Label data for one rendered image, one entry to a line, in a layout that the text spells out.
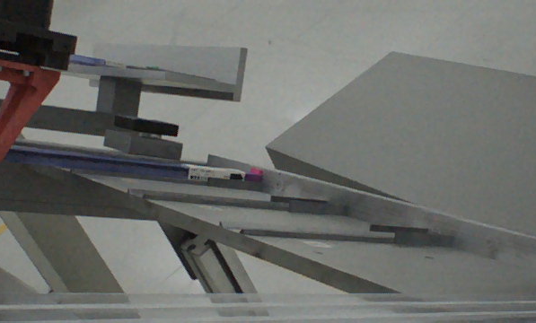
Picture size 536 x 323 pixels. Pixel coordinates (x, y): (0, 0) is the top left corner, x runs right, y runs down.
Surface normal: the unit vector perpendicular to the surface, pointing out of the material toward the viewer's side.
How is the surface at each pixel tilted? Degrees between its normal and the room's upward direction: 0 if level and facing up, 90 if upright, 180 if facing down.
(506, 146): 0
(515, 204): 0
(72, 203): 90
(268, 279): 0
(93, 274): 90
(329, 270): 48
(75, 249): 90
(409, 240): 90
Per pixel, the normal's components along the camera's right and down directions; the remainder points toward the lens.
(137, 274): -0.39, -0.80
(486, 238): -0.76, -0.10
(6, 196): 0.62, 0.15
